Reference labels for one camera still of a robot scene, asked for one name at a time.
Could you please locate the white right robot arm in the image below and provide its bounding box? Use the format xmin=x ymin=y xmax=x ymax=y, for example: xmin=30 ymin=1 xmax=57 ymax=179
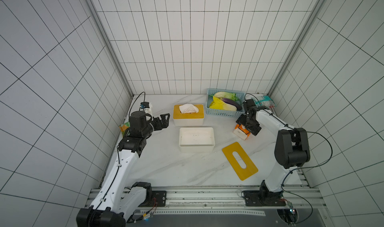
xmin=236 ymin=99 xmax=310 ymax=205

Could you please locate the yellow cabbage toy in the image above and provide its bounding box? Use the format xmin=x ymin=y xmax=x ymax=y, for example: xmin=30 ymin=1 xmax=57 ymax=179
xmin=209 ymin=97 xmax=237 ymax=111

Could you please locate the teal snack bag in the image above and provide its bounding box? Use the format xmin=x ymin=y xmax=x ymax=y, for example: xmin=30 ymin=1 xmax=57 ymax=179
xmin=256 ymin=96 xmax=275 ymax=109

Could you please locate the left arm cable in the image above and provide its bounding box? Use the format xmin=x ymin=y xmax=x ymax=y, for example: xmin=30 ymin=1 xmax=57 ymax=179
xmin=128 ymin=91 xmax=146 ymax=117

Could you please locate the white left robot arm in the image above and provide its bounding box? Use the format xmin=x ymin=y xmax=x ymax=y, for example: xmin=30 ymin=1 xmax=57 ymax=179
xmin=76 ymin=111 xmax=171 ymax=227

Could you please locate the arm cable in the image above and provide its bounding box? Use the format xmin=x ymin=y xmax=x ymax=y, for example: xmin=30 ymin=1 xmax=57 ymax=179
xmin=244 ymin=93 xmax=334 ymax=225
xmin=128 ymin=91 xmax=146 ymax=117

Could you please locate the aluminium mounting rail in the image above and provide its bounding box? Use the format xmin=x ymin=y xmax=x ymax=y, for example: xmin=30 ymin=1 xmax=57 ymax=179
xmin=135 ymin=186 xmax=326 ymax=219

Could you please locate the white tissue box base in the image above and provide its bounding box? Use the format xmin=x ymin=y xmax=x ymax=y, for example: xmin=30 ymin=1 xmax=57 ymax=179
xmin=174 ymin=118 xmax=204 ymax=127

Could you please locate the purple eggplant toy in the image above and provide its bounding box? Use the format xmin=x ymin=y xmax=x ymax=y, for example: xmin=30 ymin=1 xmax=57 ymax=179
xmin=221 ymin=98 xmax=242 ymax=111

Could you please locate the green lettuce toy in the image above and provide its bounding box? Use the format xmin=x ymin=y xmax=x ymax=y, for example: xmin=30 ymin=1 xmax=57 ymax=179
xmin=213 ymin=91 xmax=239 ymax=101

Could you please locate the yellow bamboo box lid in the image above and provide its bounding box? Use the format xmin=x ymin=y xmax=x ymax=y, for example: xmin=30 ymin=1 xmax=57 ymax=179
xmin=173 ymin=104 xmax=205 ymax=120

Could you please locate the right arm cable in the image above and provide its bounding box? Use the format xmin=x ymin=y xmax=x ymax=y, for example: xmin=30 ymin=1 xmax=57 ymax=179
xmin=244 ymin=93 xmax=334 ymax=225

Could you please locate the light blue plastic basket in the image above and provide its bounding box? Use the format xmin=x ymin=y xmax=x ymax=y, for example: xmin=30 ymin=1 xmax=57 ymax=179
xmin=205 ymin=89 xmax=245 ymax=118

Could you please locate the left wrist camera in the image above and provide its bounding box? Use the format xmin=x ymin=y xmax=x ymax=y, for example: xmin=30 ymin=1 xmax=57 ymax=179
xmin=140 ymin=102 xmax=153 ymax=115

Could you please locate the white tissue sheet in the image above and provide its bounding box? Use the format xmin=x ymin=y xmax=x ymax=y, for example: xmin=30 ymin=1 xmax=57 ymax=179
xmin=179 ymin=104 xmax=199 ymax=114

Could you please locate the green chips bag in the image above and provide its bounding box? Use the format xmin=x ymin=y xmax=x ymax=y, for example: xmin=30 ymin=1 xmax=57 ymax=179
xmin=119 ymin=122 xmax=130 ymax=137

